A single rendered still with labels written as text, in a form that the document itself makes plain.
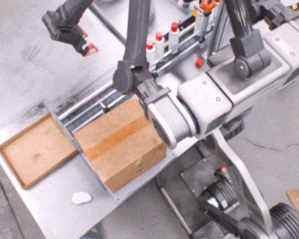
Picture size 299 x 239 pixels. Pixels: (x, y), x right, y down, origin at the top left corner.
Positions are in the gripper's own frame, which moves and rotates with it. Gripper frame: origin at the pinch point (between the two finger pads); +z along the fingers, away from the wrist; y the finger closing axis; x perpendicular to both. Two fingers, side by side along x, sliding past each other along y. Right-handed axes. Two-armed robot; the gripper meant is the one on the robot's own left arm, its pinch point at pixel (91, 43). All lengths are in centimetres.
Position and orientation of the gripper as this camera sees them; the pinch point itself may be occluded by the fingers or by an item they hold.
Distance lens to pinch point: 138.6
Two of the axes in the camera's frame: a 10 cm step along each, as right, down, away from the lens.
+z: 5.7, -0.1, 8.2
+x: -6.1, 6.6, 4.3
